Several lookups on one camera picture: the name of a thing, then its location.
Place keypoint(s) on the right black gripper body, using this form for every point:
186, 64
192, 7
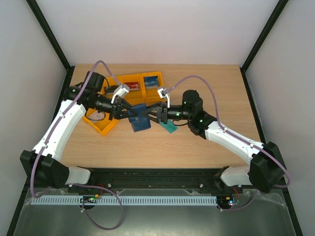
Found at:
163, 114

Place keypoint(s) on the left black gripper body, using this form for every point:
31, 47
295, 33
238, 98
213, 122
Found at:
115, 108

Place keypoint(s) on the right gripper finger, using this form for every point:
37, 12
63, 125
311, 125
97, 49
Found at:
152, 117
153, 108

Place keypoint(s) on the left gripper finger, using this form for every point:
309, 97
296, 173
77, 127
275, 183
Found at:
127, 115
127, 107

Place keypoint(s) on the blue leather card holder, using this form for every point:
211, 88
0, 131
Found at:
139, 122

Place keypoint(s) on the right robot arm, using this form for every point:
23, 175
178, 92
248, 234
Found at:
263, 169

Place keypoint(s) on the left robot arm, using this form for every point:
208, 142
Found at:
43, 162

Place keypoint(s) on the teal VIP card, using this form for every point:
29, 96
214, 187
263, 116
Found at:
169, 127

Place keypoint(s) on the red cards stack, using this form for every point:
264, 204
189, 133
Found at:
133, 86

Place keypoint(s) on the black cards stack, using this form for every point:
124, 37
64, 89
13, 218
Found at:
110, 89

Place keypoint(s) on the white pink cards stack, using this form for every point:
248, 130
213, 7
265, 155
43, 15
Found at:
96, 116

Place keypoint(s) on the blue cards stack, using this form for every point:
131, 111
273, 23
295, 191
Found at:
151, 82

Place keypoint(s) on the yellow bin right of row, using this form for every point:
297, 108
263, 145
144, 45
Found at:
151, 95

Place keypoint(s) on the yellow bin of row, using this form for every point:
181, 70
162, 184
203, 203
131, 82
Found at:
151, 95
108, 81
134, 97

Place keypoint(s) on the yellow bin middle of row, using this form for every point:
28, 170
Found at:
134, 97

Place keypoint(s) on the separate yellow bin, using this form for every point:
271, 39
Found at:
102, 127

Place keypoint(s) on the yellow bin leftmost of row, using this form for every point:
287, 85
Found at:
108, 81

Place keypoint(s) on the left controller board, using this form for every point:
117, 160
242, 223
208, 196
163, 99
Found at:
90, 199

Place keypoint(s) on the controller board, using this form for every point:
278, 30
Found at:
90, 199
227, 202

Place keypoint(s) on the right controller board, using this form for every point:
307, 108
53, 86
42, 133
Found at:
227, 202

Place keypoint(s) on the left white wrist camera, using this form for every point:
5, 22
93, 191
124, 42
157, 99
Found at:
121, 91

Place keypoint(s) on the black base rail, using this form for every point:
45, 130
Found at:
205, 181

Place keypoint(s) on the light blue slotted cable duct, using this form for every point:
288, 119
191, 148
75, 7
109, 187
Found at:
130, 201

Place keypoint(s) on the left black frame post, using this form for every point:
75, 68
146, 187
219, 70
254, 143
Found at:
37, 12

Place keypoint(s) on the black frame post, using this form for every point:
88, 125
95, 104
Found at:
37, 12
278, 9

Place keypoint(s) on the right black frame post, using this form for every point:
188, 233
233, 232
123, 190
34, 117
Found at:
278, 9

